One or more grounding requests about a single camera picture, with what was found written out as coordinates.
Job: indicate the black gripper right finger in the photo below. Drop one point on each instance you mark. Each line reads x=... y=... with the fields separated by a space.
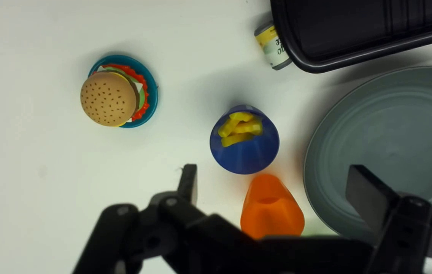
x=407 y=234

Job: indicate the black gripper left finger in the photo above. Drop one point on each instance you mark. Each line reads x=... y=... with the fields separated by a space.
x=140 y=238

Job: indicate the blue plastic cup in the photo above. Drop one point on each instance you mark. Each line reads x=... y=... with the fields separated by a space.
x=246 y=161

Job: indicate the yellow toy potato fry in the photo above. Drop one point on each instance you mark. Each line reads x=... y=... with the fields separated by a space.
x=240 y=118
x=235 y=141
x=240 y=129

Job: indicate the grey-green round plate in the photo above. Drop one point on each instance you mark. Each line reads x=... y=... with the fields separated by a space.
x=392 y=147

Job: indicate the orange plastic cup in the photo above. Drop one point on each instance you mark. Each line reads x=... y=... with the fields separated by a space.
x=270 y=214

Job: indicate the small blue toy plate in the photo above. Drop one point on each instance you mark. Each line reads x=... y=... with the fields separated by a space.
x=152 y=97

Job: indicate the toy hamburger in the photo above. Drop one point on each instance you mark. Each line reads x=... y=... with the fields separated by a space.
x=106 y=100

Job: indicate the black rectangular tray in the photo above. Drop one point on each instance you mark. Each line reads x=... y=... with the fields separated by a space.
x=357 y=31

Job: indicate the small can yellow label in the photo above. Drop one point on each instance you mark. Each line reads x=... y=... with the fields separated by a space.
x=272 y=48

